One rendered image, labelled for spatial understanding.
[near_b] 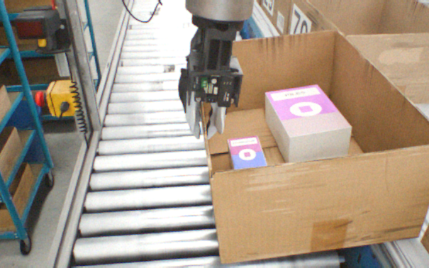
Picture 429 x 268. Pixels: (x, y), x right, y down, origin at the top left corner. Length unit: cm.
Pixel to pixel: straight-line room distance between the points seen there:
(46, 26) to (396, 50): 72
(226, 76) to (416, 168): 26
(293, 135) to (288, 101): 11
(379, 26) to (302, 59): 53
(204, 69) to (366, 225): 30
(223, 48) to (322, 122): 26
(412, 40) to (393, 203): 45
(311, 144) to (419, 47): 36
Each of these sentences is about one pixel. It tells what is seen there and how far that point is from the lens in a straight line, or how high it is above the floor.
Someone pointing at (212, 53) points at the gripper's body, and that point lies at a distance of 52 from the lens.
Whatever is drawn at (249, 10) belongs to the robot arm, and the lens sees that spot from 51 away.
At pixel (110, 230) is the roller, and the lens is 81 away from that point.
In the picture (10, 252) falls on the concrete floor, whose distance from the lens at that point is 188.
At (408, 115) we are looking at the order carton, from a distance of 60.
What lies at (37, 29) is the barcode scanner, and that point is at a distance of 86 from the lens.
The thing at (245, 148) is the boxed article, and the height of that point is 92.
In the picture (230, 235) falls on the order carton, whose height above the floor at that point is 93.
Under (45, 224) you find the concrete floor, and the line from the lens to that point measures 193.
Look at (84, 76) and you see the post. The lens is 100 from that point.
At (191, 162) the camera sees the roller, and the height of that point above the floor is 74.
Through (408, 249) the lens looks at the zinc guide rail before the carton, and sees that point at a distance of 62.
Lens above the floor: 132
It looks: 35 degrees down
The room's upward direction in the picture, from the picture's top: straight up
